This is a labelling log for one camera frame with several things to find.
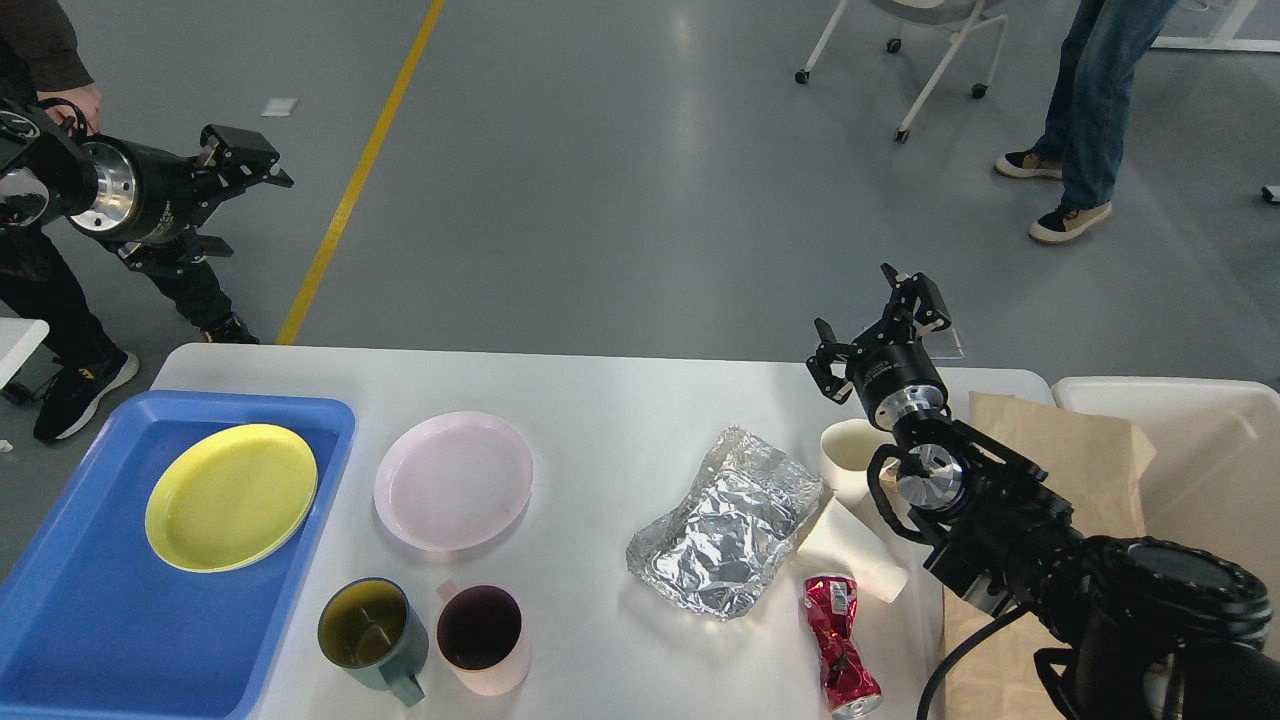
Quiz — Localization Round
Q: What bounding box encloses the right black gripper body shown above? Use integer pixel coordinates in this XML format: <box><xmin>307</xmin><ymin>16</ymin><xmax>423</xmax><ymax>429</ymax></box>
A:
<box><xmin>846</xmin><ymin>340</ymin><xmax>948</xmax><ymax>430</ymax></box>

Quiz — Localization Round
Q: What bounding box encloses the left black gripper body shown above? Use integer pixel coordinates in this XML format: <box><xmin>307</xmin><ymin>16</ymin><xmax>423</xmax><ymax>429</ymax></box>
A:
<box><xmin>68</xmin><ymin>137</ymin><xmax>202</xmax><ymax>249</ymax></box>

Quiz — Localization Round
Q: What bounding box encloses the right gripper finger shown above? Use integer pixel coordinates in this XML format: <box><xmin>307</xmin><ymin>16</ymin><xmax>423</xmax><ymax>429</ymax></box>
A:
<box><xmin>879</xmin><ymin>263</ymin><xmax>954</xmax><ymax>346</ymax></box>
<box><xmin>806</xmin><ymin>318</ymin><xmax>859</xmax><ymax>404</ymax></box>

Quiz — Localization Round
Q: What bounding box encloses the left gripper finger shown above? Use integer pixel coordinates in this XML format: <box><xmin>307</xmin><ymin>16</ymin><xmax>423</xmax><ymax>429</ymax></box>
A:
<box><xmin>114</xmin><ymin>232</ymin><xmax>234</xmax><ymax>278</ymax></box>
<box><xmin>195</xmin><ymin>124</ymin><xmax>294</xmax><ymax>201</ymax></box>

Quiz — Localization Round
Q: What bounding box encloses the green mug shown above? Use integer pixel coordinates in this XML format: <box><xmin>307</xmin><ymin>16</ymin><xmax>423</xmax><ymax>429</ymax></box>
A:
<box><xmin>316</xmin><ymin>577</ymin><xmax>430</xmax><ymax>708</ymax></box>

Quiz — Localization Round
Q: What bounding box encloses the pink mug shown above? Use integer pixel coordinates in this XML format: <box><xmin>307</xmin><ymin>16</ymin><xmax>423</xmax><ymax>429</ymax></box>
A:
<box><xmin>436</xmin><ymin>580</ymin><xmax>532</xmax><ymax>697</ymax></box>

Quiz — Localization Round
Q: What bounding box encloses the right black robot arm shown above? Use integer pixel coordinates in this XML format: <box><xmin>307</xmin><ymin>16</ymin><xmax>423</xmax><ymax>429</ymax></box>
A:
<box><xmin>806</xmin><ymin>264</ymin><xmax>1279</xmax><ymax>719</ymax></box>

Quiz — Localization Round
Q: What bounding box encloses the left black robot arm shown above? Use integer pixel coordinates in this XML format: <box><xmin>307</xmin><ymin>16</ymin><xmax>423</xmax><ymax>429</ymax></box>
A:
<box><xmin>1</xmin><ymin>97</ymin><xmax>294</xmax><ymax>278</ymax></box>

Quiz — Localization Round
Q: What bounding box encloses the upright white paper cup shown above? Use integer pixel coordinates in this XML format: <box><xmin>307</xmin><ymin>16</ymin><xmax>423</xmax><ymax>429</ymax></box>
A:
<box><xmin>819</xmin><ymin>418</ymin><xmax>893</xmax><ymax>509</ymax></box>

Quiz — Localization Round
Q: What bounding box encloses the white paper on floor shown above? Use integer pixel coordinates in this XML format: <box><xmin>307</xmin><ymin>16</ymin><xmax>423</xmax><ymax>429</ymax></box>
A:
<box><xmin>260</xmin><ymin>97</ymin><xmax>300</xmax><ymax>118</ymax></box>

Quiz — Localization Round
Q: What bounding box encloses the person in dark clothes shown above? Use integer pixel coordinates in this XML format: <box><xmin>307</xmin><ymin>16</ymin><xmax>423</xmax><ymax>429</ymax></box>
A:
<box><xmin>1</xmin><ymin>1</ymin><xmax>259</xmax><ymax>445</ymax></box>

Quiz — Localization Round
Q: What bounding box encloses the crumpled aluminium foil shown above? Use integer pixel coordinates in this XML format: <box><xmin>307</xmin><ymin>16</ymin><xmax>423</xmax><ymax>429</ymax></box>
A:
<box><xmin>625</xmin><ymin>427</ymin><xmax>827</xmax><ymax>623</ymax></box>

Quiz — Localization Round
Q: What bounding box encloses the lying white paper cup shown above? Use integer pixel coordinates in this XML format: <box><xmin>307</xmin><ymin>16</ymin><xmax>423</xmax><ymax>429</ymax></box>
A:
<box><xmin>796</xmin><ymin>498</ymin><xmax>909</xmax><ymax>603</ymax></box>

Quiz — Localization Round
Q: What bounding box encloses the white side table left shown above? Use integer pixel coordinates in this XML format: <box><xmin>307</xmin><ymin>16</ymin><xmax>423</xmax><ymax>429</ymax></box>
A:
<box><xmin>0</xmin><ymin>316</ymin><xmax>50</xmax><ymax>387</ymax></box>

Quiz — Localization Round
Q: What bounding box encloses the brown paper bag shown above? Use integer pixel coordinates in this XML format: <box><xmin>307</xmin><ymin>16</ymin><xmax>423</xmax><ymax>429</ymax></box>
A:
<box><xmin>937</xmin><ymin>391</ymin><xmax>1156</xmax><ymax>719</ymax></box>

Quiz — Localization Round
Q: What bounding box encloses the yellow plate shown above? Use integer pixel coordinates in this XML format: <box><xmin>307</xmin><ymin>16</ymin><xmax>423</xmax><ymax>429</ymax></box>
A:
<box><xmin>143</xmin><ymin>423</ymin><xmax>319</xmax><ymax>574</ymax></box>

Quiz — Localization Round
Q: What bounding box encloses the person in blue jeans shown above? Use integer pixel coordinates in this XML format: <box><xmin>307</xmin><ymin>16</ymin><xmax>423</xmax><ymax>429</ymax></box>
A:
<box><xmin>993</xmin><ymin>1</ymin><xmax>1175</xmax><ymax>245</ymax></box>

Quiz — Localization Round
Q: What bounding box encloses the white chair top right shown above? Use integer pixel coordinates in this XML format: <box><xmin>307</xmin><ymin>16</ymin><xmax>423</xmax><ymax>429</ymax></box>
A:
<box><xmin>794</xmin><ymin>0</ymin><xmax>1011</xmax><ymax>143</ymax></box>

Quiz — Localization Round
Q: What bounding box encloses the crushed red can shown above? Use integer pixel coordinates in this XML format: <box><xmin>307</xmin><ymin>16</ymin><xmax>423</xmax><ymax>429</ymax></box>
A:
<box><xmin>801</xmin><ymin>574</ymin><xmax>884</xmax><ymax>719</ymax></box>

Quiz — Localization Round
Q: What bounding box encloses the white plastic bin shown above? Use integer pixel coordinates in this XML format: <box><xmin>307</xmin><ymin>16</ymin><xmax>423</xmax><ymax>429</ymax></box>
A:
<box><xmin>1052</xmin><ymin>375</ymin><xmax>1279</xmax><ymax>603</ymax></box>

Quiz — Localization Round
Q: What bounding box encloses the pink plate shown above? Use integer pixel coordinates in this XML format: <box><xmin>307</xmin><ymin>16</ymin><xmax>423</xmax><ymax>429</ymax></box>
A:
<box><xmin>372</xmin><ymin>411</ymin><xmax>535</xmax><ymax>552</ymax></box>

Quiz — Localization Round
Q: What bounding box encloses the blue plastic tray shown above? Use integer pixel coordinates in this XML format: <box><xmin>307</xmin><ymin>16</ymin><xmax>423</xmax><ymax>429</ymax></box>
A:
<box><xmin>1</xmin><ymin>389</ymin><xmax>356</xmax><ymax>719</ymax></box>

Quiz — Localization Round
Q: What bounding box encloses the white table frame corner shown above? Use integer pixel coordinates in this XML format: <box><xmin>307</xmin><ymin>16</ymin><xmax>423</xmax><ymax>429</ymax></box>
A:
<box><xmin>1153</xmin><ymin>1</ymin><xmax>1279</xmax><ymax>54</ymax></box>

